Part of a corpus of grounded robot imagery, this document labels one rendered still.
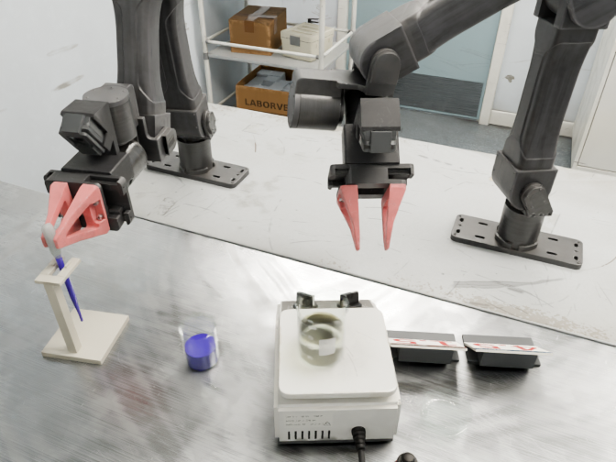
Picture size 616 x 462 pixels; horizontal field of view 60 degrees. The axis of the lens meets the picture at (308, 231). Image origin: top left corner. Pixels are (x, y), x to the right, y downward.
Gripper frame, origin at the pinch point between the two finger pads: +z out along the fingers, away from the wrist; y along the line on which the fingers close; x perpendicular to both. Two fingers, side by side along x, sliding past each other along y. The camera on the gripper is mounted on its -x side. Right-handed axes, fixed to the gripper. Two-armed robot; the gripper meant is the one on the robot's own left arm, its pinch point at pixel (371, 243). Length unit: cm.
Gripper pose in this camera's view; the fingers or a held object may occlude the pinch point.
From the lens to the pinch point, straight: 66.5
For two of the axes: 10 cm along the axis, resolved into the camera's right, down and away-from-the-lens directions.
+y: 10.0, -0.1, 0.3
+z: 0.2, 9.8, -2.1
